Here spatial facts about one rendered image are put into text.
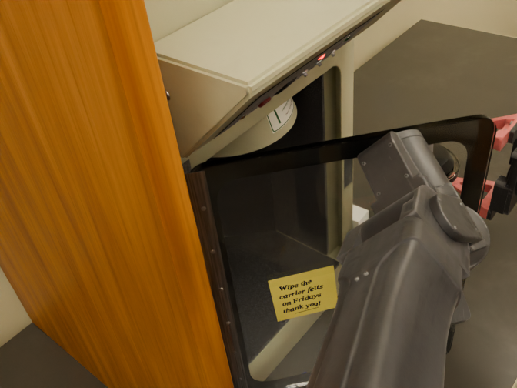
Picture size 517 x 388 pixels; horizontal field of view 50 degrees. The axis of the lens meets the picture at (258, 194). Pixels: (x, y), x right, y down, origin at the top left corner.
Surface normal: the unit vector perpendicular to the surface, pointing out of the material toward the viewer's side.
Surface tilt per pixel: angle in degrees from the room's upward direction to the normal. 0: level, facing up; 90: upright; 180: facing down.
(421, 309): 46
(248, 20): 0
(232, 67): 0
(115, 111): 90
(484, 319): 0
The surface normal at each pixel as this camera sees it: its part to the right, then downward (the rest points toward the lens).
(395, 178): -0.66, -0.16
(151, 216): -0.63, 0.54
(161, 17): 0.77, 0.35
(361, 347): -0.65, -0.76
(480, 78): -0.10, -0.76
